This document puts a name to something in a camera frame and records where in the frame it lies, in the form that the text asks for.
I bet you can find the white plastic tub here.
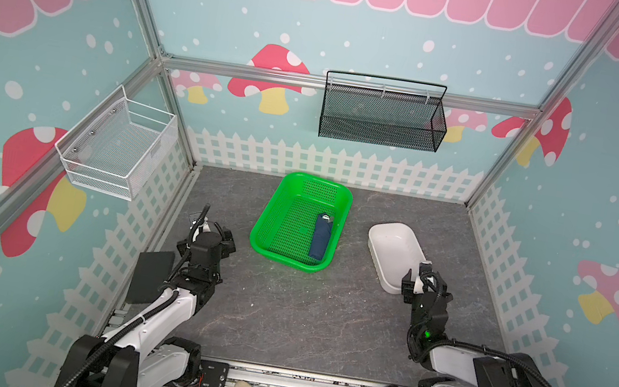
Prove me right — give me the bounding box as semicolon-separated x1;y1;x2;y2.
368;223;430;296

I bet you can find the green plastic basket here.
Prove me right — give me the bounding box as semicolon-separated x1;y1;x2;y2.
250;172;353;274

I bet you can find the dark blue paper napkin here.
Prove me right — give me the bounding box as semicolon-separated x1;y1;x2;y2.
308;213;333;261

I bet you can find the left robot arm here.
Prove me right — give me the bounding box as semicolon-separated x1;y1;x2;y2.
54;223;236;387

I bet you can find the black flat pad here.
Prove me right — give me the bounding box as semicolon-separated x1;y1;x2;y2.
126;251;176;305

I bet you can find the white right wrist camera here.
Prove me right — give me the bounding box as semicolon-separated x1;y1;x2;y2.
418;262;434;283

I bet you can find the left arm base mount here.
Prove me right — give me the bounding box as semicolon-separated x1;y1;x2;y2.
172;360;231;387

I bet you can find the white wire wall basket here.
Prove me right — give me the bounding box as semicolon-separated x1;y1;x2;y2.
55;86;179;201

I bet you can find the black mesh wall basket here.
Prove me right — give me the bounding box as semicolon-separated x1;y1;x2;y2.
317;70;447;152

